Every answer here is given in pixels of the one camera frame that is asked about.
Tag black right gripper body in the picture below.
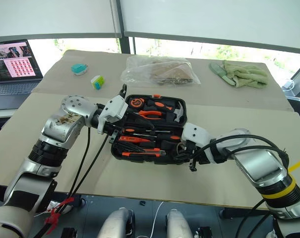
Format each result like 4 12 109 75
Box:
183 139 200 162

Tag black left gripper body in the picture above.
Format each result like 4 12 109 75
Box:
102 116 127 144

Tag grey electrical tape roll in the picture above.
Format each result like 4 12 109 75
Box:
176 142 187 156

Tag black orange handled screwdriver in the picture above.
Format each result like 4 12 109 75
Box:
122 127 172 135
131 134 180 143

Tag orange black utility knife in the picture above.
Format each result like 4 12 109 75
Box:
120 147 166 159

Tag black tool case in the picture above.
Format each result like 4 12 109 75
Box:
110 94 190 166

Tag orange black tape measure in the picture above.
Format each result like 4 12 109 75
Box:
128 97 146 109

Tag green white blue cube adapter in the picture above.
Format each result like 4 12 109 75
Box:
90 75 106 91

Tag claw hammer with orange grip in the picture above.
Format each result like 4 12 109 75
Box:
146 98 185 123

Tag clear plastic bag of cardboard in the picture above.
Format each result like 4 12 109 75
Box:
120 55 201 88

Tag teal and white charger plug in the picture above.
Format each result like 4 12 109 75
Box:
70 63 89 76

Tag silver right robot leg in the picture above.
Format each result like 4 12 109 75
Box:
165 208 194 238

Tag silver robot leg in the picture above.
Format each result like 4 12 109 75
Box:
165 208 194 238
99 207 135 238

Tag pale green flat pouch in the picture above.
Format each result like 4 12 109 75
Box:
209 62 234 85

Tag silver left robot leg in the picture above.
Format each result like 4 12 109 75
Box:
99 207 135 238

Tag white sneaker with red trim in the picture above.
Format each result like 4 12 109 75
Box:
47 201 72 214

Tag crumpled light green towel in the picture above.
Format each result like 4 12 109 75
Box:
223 60 269 89

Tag white roller blind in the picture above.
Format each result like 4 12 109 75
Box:
0 0 122 42
120 0 300 56

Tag red tape wrap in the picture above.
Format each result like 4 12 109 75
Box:
45 196 74 235

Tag open laptop with pink screen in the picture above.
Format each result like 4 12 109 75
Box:
0 39 44 111

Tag orange handled pliers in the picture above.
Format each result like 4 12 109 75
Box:
133 110 166 120

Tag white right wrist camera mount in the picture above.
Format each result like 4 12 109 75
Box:
181 122 212 150

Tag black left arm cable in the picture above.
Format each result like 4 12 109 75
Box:
49 132 111 238
34 126 92 238

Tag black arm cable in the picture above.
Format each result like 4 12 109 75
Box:
49 132 111 238
34 126 92 238
188 134 290 238

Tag dark window frame post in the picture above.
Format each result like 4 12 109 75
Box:
121 36 136 54

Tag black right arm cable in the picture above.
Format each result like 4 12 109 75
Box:
188 134 290 238

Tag thin white floor cable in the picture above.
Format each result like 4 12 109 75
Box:
149 201 165 238

